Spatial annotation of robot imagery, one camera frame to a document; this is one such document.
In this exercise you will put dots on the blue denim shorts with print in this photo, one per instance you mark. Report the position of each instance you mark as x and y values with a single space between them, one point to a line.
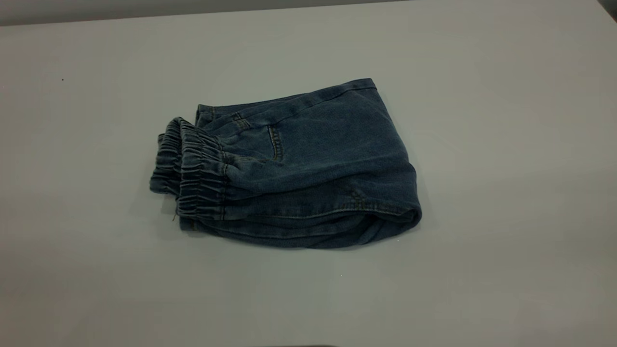
313 159

